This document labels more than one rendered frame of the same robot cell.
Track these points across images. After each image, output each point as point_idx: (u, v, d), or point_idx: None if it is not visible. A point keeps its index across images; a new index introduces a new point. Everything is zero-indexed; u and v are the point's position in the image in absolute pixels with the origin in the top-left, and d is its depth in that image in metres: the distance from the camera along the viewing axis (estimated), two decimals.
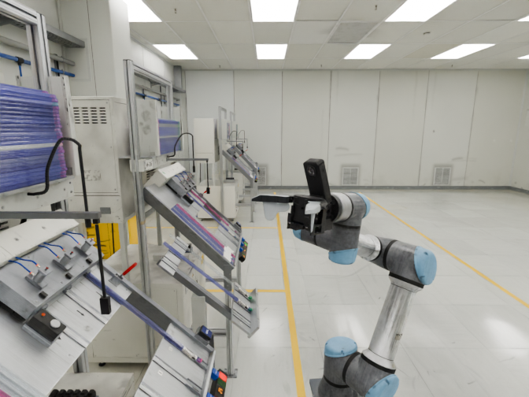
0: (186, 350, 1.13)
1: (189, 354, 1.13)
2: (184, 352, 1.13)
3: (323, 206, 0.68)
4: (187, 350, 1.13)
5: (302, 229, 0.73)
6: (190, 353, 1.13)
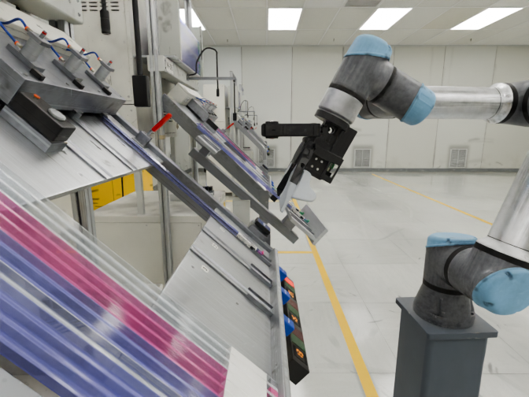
0: (242, 236, 0.80)
1: (246, 242, 0.80)
2: (239, 239, 0.79)
3: (297, 173, 0.59)
4: (244, 238, 0.80)
5: None
6: (248, 241, 0.80)
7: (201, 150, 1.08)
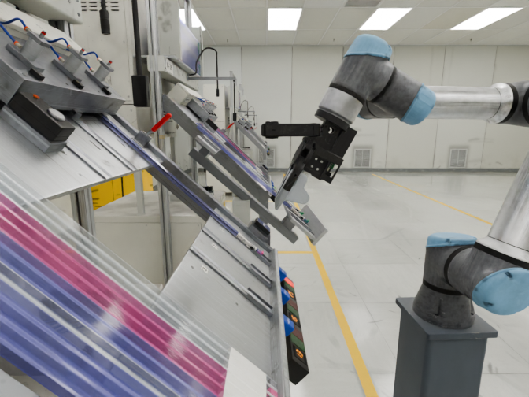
0: (242, 236, 0.80)
1: (246, 242, 0.80)
2: (239, 239, 0.79)
3: (290, 182, 0.62)
4: (244, 238, 0.80)
5: None
6: (248, 241, 0.80)
7: (201, 150, 1.08)
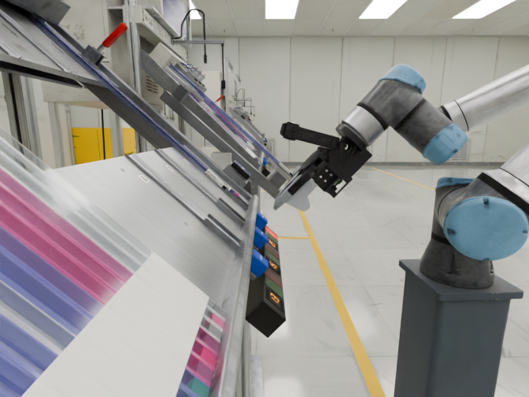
0: (213, 173, 0.65)
1: (217, 180, 0.65)
2: (209, 176, 0.65)
3: (295, 187, 0.62)
4: (215, 176, 0.65)
5: None
6: (220, 179, 0.66)
7: (175, 94, 0.94)
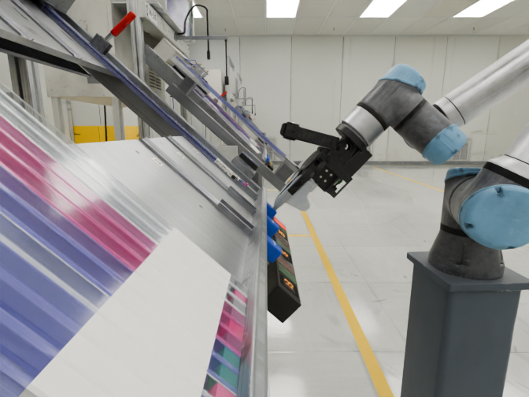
0: (222, 163, 0.65)
1: (227, 170, 0.65)
2: (219, 166, 0.65)
3: (295, 187, 0.62)
4: (224, 165, 0.65)
5: None
6: (229, 169, 0.65)
7: (181, 86, 0.94)
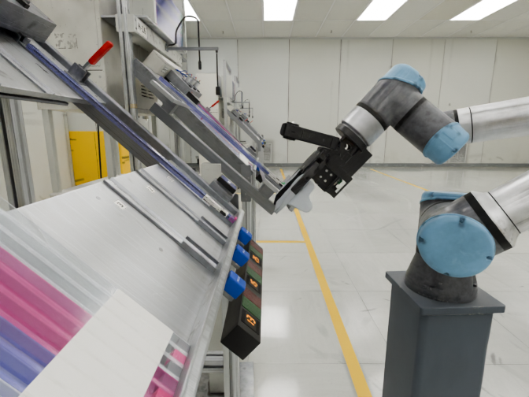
0: (211, 198, 0.67)
1: (215, 205, 0.66)
2: (207, 202, 0.66)
3: (299, 184, 0.61)
4: (212, 201, 0.66)
5: None
6: (218, 205, 0.67)
7: (164, 105, 0.95)
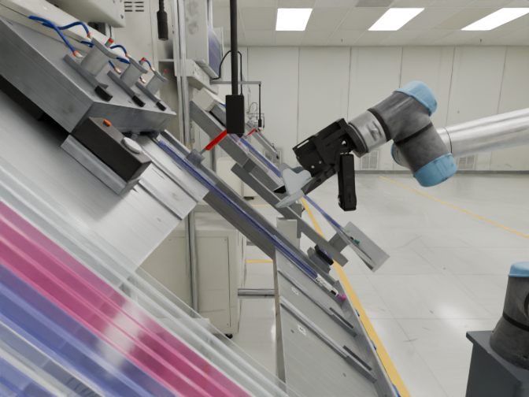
0: (322, 279, 0.70)
1: (327, 286, 0.70)
2: (319, 283, 0.70)
3: None
4: (324, 280, 0.70)
5: None
6: (328, 284, 0.70)
7: (246, 166, 0.98)
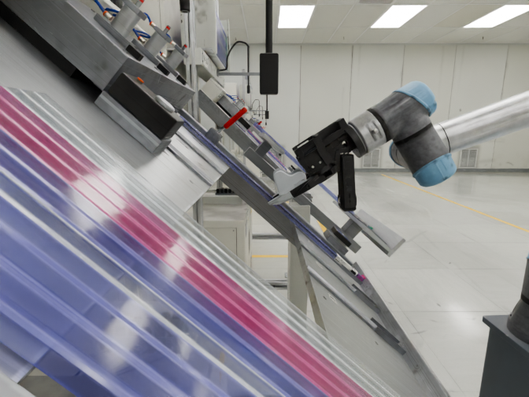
0: (342, 258, 0.69)
1: (346, 265, 0.69)
2: (339, 262, 0.69)
3: None
4: (344, 260, 0.69)
5: None
6: (348, 264, 0.69)
7: (259, 150, 0.97)
